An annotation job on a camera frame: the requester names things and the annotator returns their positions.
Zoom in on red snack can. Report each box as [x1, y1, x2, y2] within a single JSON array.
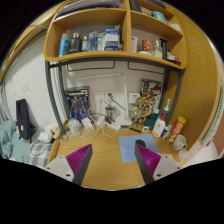
[[167, 115, 187, 144]]

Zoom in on colourful figure box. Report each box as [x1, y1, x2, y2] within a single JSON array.
[[139, 78, 164, 116]]

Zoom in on white wall socket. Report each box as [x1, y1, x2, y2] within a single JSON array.
[[93, 91, 116, 105]]

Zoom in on white charger block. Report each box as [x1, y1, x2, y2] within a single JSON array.
[[80, 116, 95, 131]]

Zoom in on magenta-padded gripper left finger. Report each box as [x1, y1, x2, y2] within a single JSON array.
[[43, 143, 94, 187]]

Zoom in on wooden shelf unit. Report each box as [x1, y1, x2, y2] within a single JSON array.
[[43, 0, 189, 71]]

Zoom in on robot model kit box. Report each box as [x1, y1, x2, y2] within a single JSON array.
[[64, 85, 91, 121]]

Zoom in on white mug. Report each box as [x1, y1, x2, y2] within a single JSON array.
[[172, 133, 188, 152]]

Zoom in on blue-tipped nozzle bottle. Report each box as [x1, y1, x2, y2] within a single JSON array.
[[161, 98, 172, 123]]

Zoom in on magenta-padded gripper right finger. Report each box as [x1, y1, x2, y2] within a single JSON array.
[[134, 143, 183, 185]]

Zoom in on metal cup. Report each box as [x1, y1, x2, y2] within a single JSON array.
[[104, 104, 117, 123]]

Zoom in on white wall-mounted box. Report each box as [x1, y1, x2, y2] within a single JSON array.
[[128, 92, 141, 105]]

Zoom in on white red-pump lotion bottle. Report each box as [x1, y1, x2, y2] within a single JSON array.
[[151, 112, 168, 138]]

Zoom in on white tissue pile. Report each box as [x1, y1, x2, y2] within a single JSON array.
[[37, 123, 61, 144]]

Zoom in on white power strip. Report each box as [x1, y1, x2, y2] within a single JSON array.
[[99, 118, 122, 132]]

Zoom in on brown tree creature figurine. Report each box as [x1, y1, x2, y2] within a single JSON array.
[[131, 99, 149, 129]]

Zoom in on tangled white cables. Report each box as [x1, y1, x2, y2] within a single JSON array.
[[59, 113, 123, 141]]

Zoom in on clear lidded plastic container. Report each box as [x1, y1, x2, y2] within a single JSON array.
[[66, 117, 84, 136]]

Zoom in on light blue mouse pad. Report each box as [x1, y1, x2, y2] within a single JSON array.
[[118, 133, 162, 164]]

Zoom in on plaid bedding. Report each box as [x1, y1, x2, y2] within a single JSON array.
[[0, 119, 53, 168]]

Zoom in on grey metal shelf frame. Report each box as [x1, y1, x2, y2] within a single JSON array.
[[44, 56, 186, 136]]

